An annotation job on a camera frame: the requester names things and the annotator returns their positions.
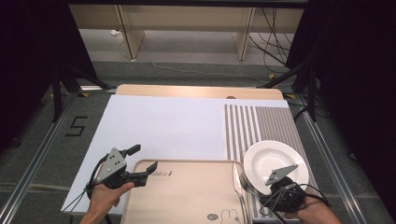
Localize silver metal floor rail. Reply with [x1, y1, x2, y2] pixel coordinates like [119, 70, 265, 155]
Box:
[298, 94, 370, 224]
[0, 92, 78, 224]

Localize hand-held gripper cable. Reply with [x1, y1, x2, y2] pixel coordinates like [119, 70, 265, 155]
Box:
[258, 183, 331, 224]
[60, 154, 108, 224]

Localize person's right hand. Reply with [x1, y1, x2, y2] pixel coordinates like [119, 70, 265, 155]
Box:
[284, 194, 332, 223]

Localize black curtain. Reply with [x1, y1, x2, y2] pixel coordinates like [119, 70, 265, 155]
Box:
[285, 0, 396, 220]
[0, 0, 99, 153]

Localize black floor cables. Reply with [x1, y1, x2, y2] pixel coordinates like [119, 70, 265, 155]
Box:
[247, 7, 295, 67]

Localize black metal stand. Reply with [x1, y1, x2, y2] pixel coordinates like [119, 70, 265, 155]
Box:
[50, 62, 118, 123]
[256, 59, 318, 123]

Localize beige tray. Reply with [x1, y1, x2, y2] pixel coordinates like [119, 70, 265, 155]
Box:
[120, 159, 254, 224]

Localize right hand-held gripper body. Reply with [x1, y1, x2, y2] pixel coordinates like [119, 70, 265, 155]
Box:
[260, 163, 307, 214]

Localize beige wooden desk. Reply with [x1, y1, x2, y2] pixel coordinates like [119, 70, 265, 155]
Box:
[68, 4, 304, 62]

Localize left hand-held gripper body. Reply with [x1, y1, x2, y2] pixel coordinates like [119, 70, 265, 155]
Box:
[92, 147, 149, 189]

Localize grey striped placemat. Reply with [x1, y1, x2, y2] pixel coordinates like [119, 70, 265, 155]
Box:
[223, 104, 331, 222]

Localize left hand-held gripper cable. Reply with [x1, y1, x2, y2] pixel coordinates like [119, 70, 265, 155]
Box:
[60, 154, 108, 224]

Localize metal knife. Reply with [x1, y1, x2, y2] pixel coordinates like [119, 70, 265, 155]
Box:
[232, 161, 250, 224]

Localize white floor cable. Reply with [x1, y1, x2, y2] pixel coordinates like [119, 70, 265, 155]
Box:
[150, 61, 270, 84]

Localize right hand-held gripper cable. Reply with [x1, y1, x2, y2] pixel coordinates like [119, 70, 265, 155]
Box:
[258, 183, 331, 224]

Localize white tablecloth sheet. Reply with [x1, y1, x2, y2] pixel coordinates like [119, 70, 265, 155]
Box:
[60, 94, 290, 216]

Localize person's left hand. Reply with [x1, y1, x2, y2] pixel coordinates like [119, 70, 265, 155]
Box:
[88, 181, 135, 216]

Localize white plate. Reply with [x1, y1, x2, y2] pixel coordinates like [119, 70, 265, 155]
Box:
[243, 139, 310, 191]

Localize short silver metal rail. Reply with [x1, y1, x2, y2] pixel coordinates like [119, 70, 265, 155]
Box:
[78, 85, 117, 93]

